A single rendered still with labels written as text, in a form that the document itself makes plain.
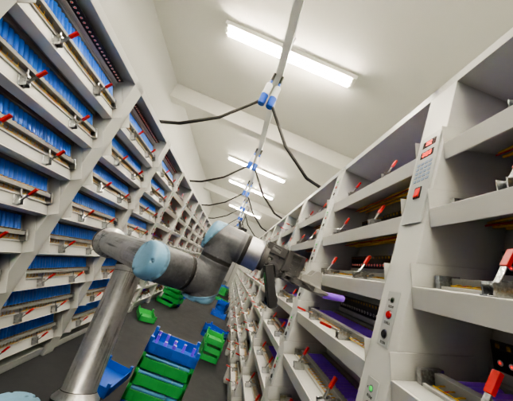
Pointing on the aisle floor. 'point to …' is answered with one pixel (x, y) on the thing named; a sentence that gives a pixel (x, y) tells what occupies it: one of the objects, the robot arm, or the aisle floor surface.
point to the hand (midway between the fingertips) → (321, 294)
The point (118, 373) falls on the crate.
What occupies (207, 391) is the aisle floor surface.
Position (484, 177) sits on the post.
